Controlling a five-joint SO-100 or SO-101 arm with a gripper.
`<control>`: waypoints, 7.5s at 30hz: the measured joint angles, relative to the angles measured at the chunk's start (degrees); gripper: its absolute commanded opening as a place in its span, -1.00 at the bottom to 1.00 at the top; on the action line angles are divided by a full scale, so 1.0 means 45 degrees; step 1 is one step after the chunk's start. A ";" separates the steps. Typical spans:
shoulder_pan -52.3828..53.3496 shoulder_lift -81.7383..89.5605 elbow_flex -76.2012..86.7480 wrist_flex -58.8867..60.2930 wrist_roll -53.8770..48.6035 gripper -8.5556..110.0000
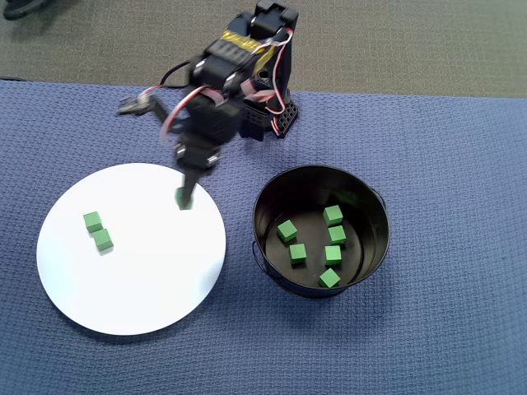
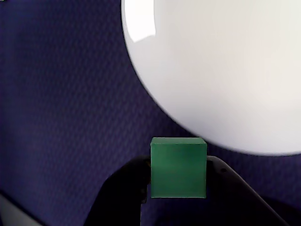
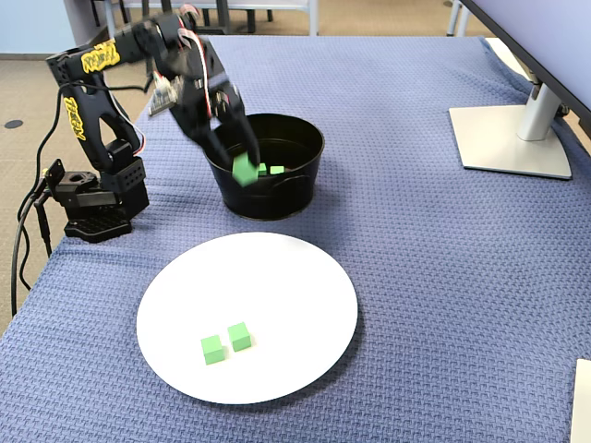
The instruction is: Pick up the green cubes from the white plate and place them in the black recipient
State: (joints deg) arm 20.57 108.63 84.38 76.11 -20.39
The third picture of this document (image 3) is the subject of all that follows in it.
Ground white round plate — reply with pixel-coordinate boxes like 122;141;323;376
136;231;359;406

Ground black power cable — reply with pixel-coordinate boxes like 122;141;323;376
18;173;54;292

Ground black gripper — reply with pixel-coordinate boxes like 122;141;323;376
168;72;261;168

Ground grey table legs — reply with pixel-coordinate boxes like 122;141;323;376
445;0;472;38

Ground blue woven tablecloth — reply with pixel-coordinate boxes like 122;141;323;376
0;35;591;443

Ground black wire bucket handle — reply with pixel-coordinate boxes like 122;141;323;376
271;173;318;186

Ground dark framed computer monitor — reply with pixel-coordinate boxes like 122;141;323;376
459;0;591;116

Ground black wavy cable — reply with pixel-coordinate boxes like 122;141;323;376
9;87;64;319

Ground white flat panel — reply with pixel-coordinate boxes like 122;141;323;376
569;357;591;443

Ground thin camera cable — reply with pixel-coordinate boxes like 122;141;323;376
59;68;156;93

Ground black metal bucket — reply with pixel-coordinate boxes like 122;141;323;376
202;114;326;222

